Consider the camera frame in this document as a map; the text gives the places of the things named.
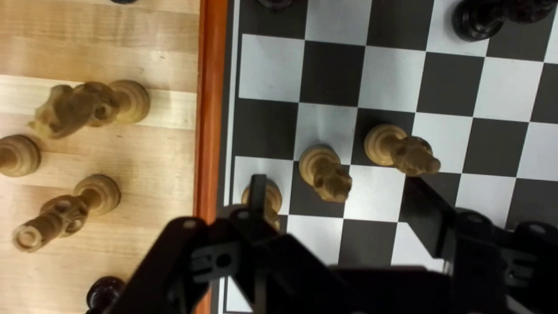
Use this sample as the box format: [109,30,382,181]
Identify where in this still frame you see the beige knight chess piece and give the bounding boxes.
[28,80,151,140]

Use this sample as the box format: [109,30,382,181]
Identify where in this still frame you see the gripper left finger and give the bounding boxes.
[105,174,332,314]

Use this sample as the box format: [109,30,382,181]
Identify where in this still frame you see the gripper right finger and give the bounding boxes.
[398,176,558,314]

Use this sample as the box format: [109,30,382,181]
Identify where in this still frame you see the beige queen chess piece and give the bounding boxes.
[12,174,122,253]

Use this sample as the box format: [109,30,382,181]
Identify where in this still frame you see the chessboard with orange wooden frame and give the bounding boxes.
[194,0,558,314]

